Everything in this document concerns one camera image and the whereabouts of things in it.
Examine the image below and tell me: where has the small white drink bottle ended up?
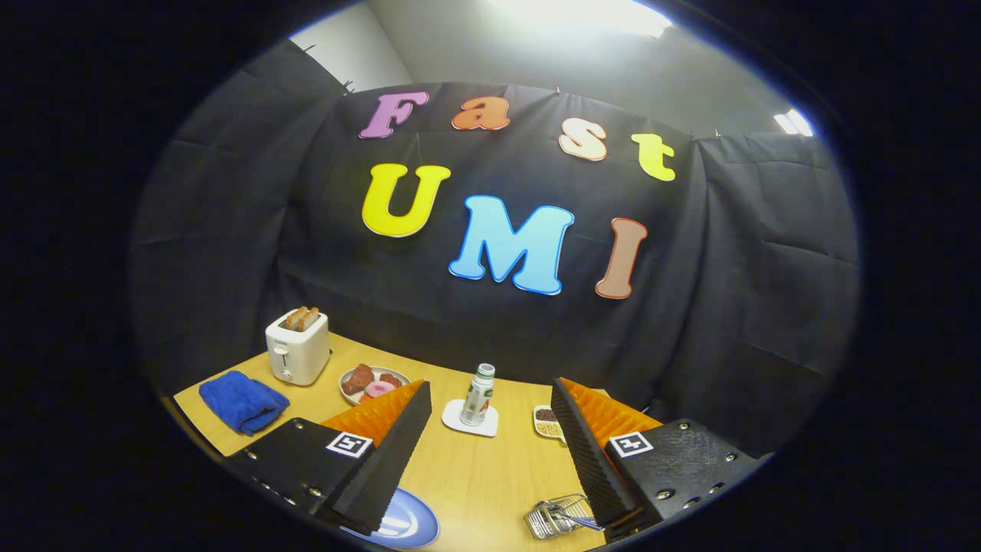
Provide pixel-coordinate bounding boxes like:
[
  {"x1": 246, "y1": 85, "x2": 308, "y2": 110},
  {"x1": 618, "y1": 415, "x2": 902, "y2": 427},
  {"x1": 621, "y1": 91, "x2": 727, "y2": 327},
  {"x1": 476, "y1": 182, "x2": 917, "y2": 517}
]
[{"x1": 460, "y1": 363, "x2": 497, "y2": 428}]

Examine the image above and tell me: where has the metal wire cutlery rack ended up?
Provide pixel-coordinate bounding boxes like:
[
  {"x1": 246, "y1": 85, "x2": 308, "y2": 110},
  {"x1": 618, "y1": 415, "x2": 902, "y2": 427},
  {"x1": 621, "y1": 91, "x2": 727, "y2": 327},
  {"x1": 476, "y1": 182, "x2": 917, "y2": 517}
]
[{"x1": 524, "y1": 494, "x2": 602, "y2": 541}]

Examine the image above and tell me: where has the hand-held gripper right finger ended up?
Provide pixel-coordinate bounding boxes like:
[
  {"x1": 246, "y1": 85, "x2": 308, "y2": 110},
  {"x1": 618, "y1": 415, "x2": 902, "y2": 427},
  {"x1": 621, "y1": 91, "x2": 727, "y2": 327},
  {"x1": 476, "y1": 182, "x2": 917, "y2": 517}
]
[{"x1": 552, "y1": 377, "x2": 775, "y2": 537}]

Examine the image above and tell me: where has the small ceiling light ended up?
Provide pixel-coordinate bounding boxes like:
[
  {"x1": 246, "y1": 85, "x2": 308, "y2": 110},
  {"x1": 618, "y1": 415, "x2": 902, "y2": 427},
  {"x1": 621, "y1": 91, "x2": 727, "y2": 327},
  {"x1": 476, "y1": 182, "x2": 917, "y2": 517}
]
[{"x1": 773, "y1": 108, "x2": 815, "y2": 137}]

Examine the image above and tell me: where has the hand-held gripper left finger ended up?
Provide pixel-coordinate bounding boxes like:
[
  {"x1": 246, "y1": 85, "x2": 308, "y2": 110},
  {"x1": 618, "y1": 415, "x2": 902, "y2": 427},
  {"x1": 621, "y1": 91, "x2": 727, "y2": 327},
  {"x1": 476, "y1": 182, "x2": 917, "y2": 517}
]
[{"x1": 227, "y1": 379, "x2": 434, "y2": 537}]

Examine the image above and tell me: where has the large ceiling light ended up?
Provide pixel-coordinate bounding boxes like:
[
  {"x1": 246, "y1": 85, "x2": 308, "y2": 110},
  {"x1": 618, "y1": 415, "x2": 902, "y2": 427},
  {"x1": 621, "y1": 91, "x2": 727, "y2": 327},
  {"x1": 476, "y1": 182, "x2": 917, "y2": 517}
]
[{"x1": 483, "y1": 0, "x2": 668, "y2": 38}]

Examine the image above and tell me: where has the white divided snack dish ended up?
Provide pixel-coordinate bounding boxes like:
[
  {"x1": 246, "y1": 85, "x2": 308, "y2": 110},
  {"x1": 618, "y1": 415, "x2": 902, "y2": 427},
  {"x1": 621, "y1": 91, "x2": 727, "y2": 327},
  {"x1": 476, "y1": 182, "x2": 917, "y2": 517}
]
[{"x1": 533, "y1": 405, "x2": 568, "y2": 445}]

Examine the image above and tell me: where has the beige food plate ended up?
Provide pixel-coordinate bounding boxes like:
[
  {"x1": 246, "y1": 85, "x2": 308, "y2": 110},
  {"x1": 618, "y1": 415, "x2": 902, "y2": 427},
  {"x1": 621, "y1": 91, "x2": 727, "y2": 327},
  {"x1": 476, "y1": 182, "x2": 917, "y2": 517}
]
[{"x1": 339, "y1": 364, "x2": 412, "y2": 405}]

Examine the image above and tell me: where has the white square coaster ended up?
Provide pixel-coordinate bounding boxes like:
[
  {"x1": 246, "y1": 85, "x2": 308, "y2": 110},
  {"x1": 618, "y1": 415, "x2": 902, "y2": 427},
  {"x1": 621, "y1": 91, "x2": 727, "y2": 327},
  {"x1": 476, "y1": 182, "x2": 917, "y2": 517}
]
[{"x1": 441, "y1": 399, "x2": 500, "y2": 438}]

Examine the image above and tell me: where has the blue folded cloth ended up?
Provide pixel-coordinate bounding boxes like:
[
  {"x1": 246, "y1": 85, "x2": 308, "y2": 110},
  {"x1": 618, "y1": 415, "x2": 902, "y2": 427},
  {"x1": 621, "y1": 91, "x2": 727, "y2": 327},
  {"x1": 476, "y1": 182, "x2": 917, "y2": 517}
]
[{"x1": 198, "y1": 370, "x2": 291, "y2": 437}]

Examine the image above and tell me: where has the blue round plate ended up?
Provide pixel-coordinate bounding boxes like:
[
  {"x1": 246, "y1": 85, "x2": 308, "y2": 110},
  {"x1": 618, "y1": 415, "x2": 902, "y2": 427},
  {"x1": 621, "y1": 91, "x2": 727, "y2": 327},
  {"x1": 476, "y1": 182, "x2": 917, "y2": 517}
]
[{"x1": 341, "y1": 488, "x2": 441, "y2": 549}]

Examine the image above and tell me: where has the white toaster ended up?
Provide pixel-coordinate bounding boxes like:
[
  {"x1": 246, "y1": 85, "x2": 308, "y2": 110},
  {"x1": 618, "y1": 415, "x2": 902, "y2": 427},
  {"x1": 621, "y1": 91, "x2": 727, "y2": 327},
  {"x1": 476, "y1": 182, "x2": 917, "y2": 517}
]
[{"x1": 265, "y1": 307, "x2": 332, "y2": 386}]

